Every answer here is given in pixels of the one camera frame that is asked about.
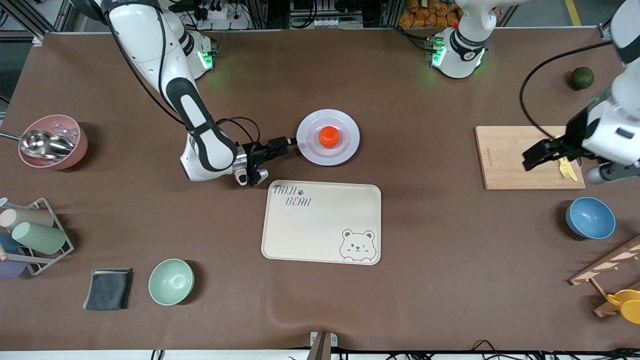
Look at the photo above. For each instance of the beige cup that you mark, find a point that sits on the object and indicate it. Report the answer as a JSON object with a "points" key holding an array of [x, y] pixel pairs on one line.
{"points": [[30, 216]]}

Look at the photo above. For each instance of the purple cup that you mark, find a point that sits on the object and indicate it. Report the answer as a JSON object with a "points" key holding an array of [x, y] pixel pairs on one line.
{"points": [[10, 270]]}

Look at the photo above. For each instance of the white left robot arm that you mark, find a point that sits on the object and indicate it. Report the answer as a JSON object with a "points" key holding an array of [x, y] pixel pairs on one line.
{"points": [[617, 130]]}

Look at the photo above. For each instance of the blue cup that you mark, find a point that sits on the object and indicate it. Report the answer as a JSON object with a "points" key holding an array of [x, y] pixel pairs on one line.
{"points": [[7, 243]]}

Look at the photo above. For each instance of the white round plate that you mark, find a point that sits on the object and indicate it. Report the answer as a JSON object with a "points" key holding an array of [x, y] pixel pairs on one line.
{"points": [[327, 157]]}

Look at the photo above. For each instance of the light green cup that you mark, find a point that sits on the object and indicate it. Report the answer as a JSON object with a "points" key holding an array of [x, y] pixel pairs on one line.
{"points": [[40, 238]]}

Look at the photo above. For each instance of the wooden drying rack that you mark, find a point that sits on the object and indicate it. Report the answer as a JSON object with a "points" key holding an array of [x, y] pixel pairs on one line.
{"points": [[607, 262]]}

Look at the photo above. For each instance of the yellow plastic fork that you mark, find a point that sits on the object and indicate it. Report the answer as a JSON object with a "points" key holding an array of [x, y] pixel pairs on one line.
{"points": [[566, 171]]}

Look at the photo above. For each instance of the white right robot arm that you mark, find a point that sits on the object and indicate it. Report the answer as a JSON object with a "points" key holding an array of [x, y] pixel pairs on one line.
{"points": [[145, 45]]}

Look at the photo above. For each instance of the white power strip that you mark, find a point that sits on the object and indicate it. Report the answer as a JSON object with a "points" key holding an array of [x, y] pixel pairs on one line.
{"points": [[222, 15]]}

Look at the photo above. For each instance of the yellow mug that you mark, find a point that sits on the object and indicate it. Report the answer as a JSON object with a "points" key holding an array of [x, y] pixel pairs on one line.
{"points": [[631, 307]]}

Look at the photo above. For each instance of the metal scoop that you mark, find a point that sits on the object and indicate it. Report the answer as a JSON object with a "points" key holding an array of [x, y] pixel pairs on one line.
{"points": [[45, 144]]}

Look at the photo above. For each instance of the wooden cutting board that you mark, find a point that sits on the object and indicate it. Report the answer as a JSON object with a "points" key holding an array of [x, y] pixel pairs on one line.
{"points": [[500, 160]]}

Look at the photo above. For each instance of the light green bowl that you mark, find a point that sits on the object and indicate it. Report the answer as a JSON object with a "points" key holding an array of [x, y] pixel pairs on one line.
{"points": [[171, 282]]}

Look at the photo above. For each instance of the cream tray with bear print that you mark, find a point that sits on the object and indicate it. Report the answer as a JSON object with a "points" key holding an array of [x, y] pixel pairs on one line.
{"points": [[320, 230]]}

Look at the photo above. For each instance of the brown table mat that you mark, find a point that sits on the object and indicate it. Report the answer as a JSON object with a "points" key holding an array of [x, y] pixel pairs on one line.
{"points": [[425, 300]]}

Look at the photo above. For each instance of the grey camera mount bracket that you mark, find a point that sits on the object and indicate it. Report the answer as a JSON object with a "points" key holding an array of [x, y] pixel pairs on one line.
{"points": [[321, 345]]}

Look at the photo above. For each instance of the dark grey folded cloth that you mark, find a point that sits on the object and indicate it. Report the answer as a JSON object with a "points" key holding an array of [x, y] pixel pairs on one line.
{"points": [[107, 290]]}

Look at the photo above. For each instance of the bag of orange buns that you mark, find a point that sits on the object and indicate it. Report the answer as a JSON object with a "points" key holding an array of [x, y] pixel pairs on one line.
{"points": [[430, 15]]}

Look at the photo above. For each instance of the blue bowl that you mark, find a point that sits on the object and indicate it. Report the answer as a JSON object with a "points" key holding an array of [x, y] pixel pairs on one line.
{"points": [[591, 218]]}

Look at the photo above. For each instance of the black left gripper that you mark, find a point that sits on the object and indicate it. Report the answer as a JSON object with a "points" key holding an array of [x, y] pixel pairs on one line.
{"points": [[575, 131]]}

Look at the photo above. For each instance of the orange mandarin fruit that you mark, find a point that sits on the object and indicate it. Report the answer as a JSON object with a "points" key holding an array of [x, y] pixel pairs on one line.
{"points": [[329, 137]]}

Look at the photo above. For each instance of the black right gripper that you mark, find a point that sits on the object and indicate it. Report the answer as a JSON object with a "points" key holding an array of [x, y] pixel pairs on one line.
{"points": [[258, 150]]}

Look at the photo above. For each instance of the dark green round fruit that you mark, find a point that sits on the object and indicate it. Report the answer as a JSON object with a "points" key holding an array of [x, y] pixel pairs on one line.
{"points": [[582, 78]]}

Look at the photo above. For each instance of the pink bowl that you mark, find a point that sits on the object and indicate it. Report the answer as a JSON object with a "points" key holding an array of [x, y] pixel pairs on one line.
{"points": [[75, 152]]}

